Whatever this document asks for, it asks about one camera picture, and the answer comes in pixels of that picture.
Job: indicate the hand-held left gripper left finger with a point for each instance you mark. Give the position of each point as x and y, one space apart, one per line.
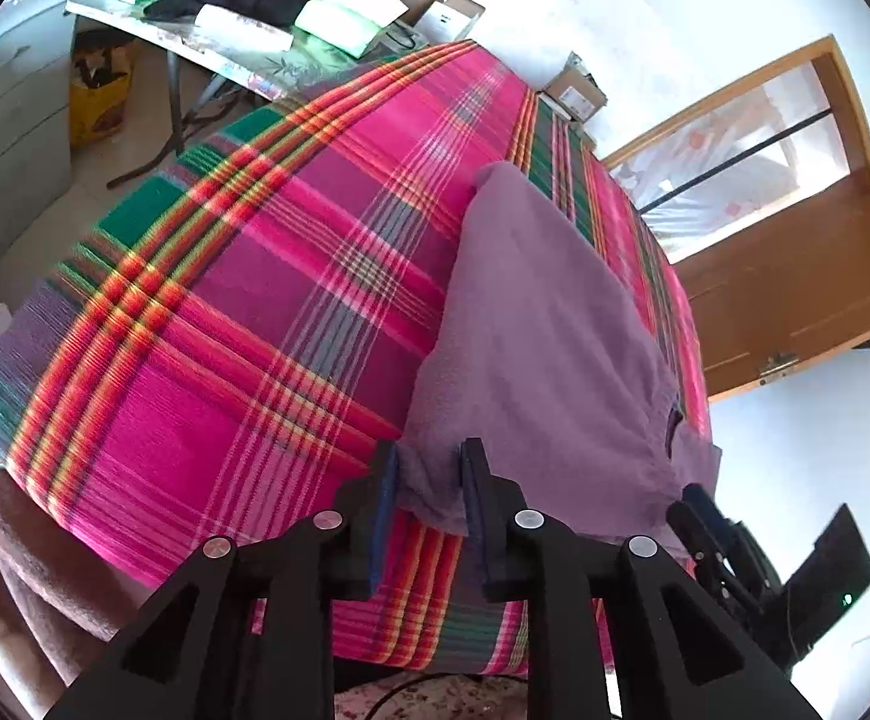
384 517

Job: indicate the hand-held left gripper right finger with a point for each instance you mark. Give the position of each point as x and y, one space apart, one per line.
476 525

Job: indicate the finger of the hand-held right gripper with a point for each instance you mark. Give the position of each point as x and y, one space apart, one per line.
690 536
705 510

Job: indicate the purple fleece pants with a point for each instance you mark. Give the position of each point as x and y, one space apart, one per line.
540 330

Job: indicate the person's floral clothing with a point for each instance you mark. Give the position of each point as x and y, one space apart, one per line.
480 701

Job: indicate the pink plaid bed sheet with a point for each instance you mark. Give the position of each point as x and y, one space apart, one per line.
255 277

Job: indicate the clear printed door curtain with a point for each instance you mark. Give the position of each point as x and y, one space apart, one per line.
720 157

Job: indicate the brown blanket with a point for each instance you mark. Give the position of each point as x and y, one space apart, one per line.
30 577

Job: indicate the black curtain strip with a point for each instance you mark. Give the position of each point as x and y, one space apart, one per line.
742 150

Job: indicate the brown cardboard box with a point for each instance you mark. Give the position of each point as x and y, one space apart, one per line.
576 90

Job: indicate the yellow bag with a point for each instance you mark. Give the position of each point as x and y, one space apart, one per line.
101 101

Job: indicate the white cardboard box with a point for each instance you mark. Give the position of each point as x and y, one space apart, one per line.
456 15

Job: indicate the white paper roll pack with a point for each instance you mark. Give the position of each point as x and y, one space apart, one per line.
244 28

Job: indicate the folding table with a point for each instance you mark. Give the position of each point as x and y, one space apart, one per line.
180 45

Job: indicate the grey drawer cabinet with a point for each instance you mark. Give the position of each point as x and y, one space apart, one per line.
7 127

